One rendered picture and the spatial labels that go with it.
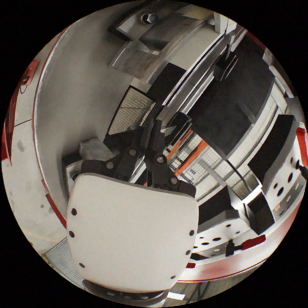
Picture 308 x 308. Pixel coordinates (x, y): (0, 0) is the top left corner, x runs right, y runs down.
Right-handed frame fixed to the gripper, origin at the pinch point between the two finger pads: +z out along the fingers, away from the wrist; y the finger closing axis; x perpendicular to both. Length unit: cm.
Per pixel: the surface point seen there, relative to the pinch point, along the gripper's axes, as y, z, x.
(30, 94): -100, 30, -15
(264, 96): 62, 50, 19
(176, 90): 2.0, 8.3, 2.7
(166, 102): 1.1, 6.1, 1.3
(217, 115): 36, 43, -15
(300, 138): 14.4, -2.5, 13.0
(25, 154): -121, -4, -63
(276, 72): 16.3, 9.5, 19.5
